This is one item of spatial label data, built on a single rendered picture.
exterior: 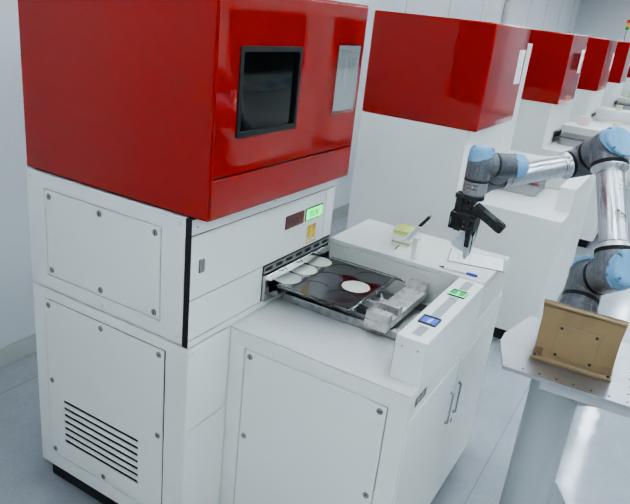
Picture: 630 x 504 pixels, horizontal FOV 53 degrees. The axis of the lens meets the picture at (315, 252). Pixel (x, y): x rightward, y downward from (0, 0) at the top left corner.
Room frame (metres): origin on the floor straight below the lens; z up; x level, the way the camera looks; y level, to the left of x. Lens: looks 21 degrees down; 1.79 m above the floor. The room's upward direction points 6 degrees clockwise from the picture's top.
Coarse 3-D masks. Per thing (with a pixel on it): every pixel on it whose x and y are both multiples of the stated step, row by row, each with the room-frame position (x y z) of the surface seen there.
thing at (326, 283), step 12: (336, 264) 2.23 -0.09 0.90; (348, 264) 2.24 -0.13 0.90; (300, 276) 2.08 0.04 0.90; (312, 276) 2.09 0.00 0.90; (324, 276) 2.10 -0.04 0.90; (336, 276) 2.12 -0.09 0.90; (348, 276) 2.13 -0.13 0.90; (360, 276) 2.14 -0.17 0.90; (372, 276) 2.15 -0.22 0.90; (384, 276) 2.16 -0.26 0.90; (300, 288) 1.97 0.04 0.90; (312, 288) 1.99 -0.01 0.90; (324, 288) 2.00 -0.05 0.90; (336, 288) 2.01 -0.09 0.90; (372, 288) 2.04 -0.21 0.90; (336, 300) 1.91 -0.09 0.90; (348, 300) 1.92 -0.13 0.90; (360, 300) 1.94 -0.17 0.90
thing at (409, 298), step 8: (408, 288) 2.12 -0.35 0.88; (392, 296) 2.04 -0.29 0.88; (400, 296) 2.05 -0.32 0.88; (408, 296) 2.05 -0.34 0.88; (416, 296) 2.06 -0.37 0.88; (424, 296) 2.10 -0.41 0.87; (400, 304) 1.98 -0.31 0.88; (408, 304) 1.99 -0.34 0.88; (416, 304) 2.03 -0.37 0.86; (408, 312) 1.97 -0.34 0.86; (368, 320) 1.84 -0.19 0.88; (392, 320) 1.85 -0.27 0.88; (376, 328) 1.82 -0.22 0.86; (384, 328) 1.81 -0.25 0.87
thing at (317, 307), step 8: (288, 296) 2.02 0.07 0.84; (296, 296) 2.01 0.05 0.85; (296, 304) 2.01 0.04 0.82; (304, 304) 1.99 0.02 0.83; (312, 304) 1.98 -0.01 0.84; (320, 304) 1.97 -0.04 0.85; (320, 312) 1.96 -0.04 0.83; (328, 312) 1.94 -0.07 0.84; (336, 312) 1.93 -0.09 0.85; (344, 312) 1.93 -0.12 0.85; (344, 320) 1.91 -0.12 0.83; (352, 320) 1.90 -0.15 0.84; (360, 320) 1.89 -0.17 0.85; (368, 328) 1.87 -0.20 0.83; (392, 328) 1.85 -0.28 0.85; (384, 336) 1.84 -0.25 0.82; (392, 336) 1.83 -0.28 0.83
